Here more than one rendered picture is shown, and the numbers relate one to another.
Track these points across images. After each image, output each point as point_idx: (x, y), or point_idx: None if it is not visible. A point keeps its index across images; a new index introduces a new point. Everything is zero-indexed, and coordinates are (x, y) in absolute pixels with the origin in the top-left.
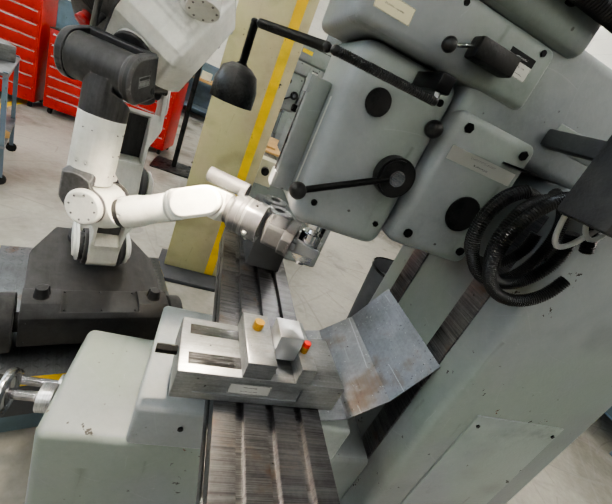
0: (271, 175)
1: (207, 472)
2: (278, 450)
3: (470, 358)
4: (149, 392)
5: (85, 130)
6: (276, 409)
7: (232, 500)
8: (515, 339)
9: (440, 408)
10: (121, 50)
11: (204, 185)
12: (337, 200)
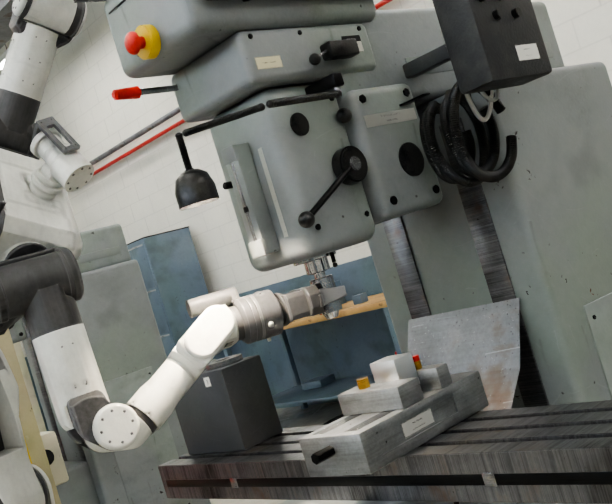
0: (257, 248)
1: (464, 460)
2: (489, 427)
3: (527, 259)
4: None
5: (66, 348)
6: (452, 429)
7: (500, 443)
8: (534, 212)
9: (554, 323)
10: (46, 255)
11: (206, 309)
12: (330, 213)
